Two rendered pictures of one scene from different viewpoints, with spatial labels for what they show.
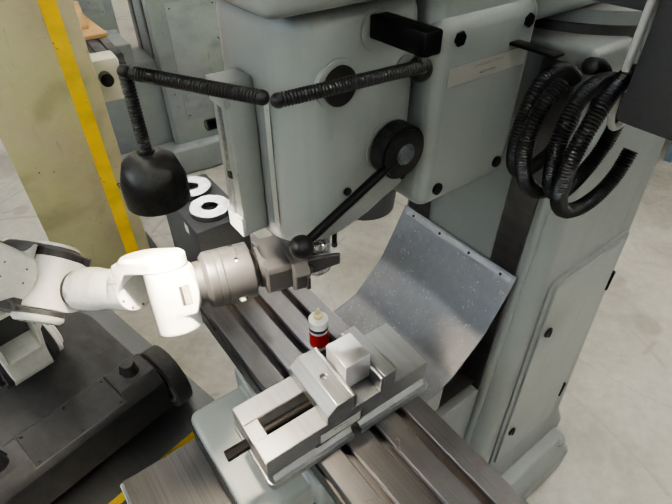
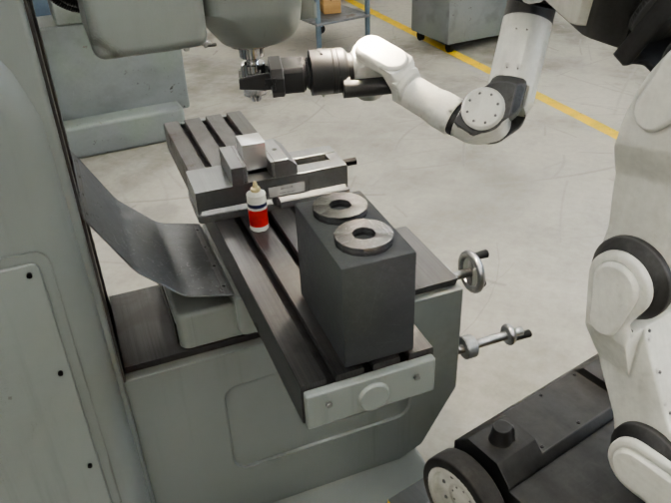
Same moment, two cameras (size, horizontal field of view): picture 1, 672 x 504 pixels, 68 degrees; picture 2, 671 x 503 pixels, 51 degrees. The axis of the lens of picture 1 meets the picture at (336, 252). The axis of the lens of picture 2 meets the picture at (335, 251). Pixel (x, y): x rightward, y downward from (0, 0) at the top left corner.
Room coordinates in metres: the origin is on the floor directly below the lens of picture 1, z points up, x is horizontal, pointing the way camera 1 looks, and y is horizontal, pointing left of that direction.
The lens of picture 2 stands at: (1.86, 0.55, 1.67)
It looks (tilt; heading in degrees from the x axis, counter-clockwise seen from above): 32 degrees down; 197
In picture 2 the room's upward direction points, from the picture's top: 2 degrees counter-clockwise
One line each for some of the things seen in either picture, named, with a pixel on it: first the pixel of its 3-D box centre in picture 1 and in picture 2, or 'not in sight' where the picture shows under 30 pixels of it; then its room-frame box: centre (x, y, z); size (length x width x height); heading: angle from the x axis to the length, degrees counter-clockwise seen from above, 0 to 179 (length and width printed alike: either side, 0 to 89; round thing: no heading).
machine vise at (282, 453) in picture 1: (334, 388); (267, 173); (0.53, 0.00, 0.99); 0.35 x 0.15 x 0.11; 125
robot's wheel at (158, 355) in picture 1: (165, 375); (463, 498); (0.92, 0.52, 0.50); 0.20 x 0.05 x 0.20; 50
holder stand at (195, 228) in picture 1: (207, 230); (352, 271); (0.94, 0.31, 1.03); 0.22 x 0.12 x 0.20; 36
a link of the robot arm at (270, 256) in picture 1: (261, 267); (301, 75); (0.58, 0.12, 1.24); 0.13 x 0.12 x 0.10; 23
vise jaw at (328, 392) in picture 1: (321, 384); (277, 157); (0.52, 0.02, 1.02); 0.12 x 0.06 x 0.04; 35
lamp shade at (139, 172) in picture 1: (152, 175); not in sight; (0.48, 0.21, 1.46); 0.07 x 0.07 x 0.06
